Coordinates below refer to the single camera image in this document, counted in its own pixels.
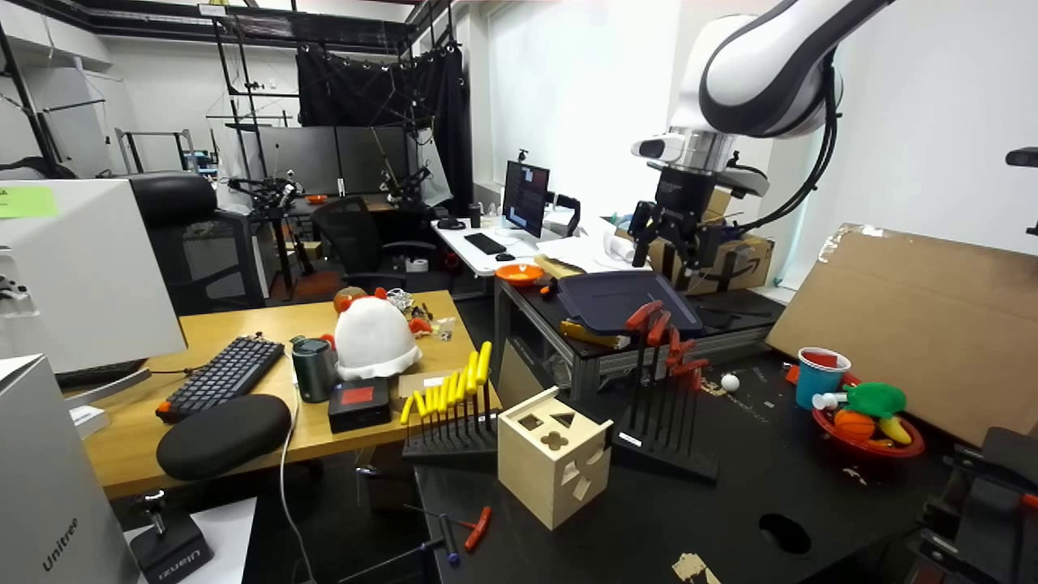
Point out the cardboard box with black tape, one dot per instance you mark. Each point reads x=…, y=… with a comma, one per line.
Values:
x=746, y=265

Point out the red toy bowl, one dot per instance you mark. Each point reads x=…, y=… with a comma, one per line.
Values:
x=863, y=447

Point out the black curtain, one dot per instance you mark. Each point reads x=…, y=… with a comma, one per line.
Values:
x=367, y=87

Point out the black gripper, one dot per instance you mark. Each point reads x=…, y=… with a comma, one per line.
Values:
x=680, y=212

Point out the black box with red top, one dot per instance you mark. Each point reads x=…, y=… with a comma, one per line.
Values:
x=360, y=402

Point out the white cone-shaped bag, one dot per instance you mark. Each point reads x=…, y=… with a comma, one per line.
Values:
x=375, y=334

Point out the blue cup with red rim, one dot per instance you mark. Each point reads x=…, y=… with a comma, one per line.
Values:
x=821, y=379

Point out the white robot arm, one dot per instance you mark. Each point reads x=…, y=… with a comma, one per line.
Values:
x=757, y=77

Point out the small black mount block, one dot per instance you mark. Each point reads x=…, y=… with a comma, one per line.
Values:
x=174, y=554

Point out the yellow toy banana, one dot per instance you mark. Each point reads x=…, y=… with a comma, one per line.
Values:
x=895, y=428

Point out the wooden office desk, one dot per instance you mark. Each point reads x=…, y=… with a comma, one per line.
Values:
x=269, y=324

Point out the black oval cushion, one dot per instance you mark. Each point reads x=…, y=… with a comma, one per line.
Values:
x=221, y=438

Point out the navy plastic tote lid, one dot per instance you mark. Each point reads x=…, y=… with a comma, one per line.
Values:
x=604, y=297

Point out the small wooden shape piece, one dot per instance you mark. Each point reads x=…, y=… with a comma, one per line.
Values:
x=696, y=570

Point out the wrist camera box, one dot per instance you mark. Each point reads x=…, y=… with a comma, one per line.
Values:
x=651, y=146

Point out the green toy vegetable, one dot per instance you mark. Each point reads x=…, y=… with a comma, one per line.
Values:
x=878, y=400

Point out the small white ball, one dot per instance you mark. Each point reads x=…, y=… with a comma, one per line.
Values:
x=730, y=381

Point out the green sticky note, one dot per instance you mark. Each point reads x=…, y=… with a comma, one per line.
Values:
x=24, y=203

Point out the open cardboard box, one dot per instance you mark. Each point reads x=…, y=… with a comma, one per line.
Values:
x=717, y=207

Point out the wooden shape sorter box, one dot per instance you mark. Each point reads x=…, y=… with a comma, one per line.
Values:
x=552, y=460

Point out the black office chair with headrest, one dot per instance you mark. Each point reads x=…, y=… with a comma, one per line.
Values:
x=200, y=248

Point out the white computer monitor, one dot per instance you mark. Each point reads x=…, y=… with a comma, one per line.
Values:
x=84, y=280

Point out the orange bowl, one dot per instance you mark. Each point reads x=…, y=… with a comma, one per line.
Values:
x=520, y=275

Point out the brown ball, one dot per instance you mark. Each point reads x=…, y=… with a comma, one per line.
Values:
x=348, y=299

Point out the black computer keyboard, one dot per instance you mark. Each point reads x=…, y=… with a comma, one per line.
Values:
x=221, y=379

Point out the black clamp with orange grip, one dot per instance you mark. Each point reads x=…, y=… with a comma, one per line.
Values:
x=983, y=520

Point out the small tan box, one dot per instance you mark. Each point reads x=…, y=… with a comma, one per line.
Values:
x=415, y=387

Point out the white office desk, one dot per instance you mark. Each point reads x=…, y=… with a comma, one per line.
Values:
x=474, y=261

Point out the orange toy fruit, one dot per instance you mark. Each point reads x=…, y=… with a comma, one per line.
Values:
x=851, y=423

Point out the dark green can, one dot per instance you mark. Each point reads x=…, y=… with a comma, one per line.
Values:
x=317, y=372

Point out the metal frame bench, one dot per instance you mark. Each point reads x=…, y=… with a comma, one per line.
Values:
x=746, y=314

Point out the black hex key stand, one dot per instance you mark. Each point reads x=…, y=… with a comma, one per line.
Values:
x=668, y=460
x=450, y=441

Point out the black mesh office chair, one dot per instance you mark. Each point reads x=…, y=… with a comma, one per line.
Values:
x=359, y=230

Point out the small black keyboard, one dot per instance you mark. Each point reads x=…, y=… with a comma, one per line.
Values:
x=483, y=246

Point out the large cardboard sheet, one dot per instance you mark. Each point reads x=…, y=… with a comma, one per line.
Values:
x=920, y=324

